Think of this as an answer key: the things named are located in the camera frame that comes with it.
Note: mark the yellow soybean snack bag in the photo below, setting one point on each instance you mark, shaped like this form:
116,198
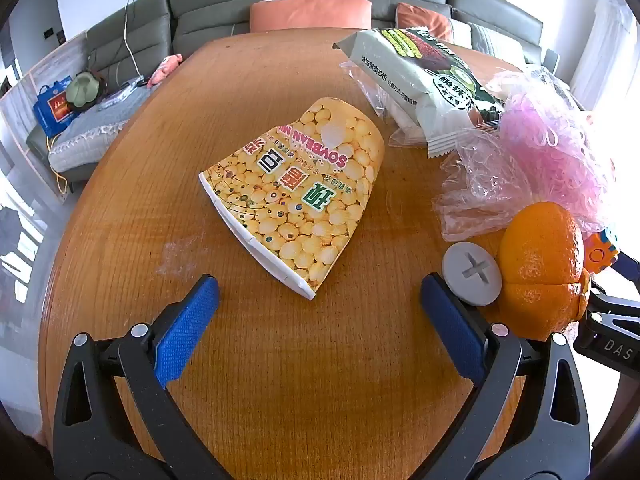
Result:
295,187

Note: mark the orange blue printed packet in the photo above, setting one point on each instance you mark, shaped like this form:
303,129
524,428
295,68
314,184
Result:
600,252

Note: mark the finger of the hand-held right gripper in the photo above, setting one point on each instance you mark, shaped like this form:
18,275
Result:
607,332
629,269

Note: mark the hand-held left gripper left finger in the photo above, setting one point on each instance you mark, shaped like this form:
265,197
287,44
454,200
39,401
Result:
187,327

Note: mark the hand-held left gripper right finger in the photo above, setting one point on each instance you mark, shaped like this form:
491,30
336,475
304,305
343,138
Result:
452,327

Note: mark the green white snack packet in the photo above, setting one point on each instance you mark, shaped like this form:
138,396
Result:
425,72

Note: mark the pink plush toy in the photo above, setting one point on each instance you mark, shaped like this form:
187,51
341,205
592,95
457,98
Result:
162,71

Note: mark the blue shopping bag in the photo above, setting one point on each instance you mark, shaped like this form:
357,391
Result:
52,107

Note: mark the grey fringed blanket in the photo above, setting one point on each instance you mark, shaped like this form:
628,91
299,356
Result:
95,125

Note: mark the green hat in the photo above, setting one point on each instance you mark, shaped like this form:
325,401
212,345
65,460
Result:
82,91

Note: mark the grey striped pillow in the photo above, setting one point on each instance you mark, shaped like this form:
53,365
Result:
495,42

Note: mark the white curtain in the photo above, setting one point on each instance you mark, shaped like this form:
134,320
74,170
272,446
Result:
607,50

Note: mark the orange fruit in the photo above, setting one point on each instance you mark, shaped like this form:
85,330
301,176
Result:
542,270

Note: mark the grey round cross-slot cap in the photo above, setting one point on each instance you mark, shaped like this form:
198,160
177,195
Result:
471,272

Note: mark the small orange cushion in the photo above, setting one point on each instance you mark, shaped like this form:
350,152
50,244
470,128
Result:
425,20

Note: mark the large orange cushion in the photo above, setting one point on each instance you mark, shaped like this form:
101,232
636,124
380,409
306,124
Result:
310,12

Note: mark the grey green sofa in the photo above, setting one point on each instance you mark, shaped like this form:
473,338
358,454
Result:
210,10

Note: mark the crumpled clear plastic bag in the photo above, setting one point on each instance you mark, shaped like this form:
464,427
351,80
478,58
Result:
475,192

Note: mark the bag of pink rubber bands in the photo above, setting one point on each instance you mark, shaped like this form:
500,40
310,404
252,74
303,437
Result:
550,145

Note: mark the white pillow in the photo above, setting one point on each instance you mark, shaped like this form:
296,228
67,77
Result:
461,34

